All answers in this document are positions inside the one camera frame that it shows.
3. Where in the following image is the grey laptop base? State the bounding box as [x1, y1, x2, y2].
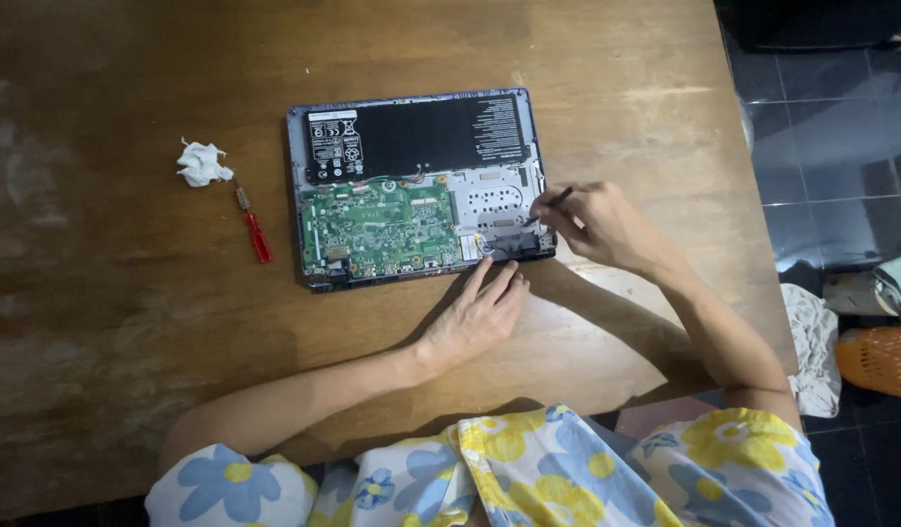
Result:
[285, 87, 559, 291]

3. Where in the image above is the person's left hand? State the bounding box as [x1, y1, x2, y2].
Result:
[416, 255, 531, 377]

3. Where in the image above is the black laptop battery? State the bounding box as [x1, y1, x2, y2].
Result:
[305, 93, 528, 185]

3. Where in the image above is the white crumpled cloth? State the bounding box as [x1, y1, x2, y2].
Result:
[780, 283, 843, 419]

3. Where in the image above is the black thin screwdriver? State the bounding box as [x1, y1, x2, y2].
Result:
[522, 186, 574, 228]

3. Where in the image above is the orange plastic basket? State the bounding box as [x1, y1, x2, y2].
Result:
[835, 325, 901, 402]

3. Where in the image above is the red handled screwdriver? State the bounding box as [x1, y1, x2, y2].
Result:
[233, 179, 274, 265]

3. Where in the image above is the black laptop speaker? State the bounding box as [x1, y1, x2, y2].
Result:
[484, 230, 555, 262]

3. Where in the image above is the person's right hand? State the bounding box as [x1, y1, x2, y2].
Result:
[530, 182, 677, 278]

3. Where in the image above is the floral patterned shirt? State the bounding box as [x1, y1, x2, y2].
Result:
[143, 403, 837, 527]

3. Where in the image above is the green laptop motherboard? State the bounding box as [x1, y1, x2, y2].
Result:
[300, 176, 466, 278]

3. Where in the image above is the crumpled white tissue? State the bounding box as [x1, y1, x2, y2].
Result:
[176, 137, 235, 188]

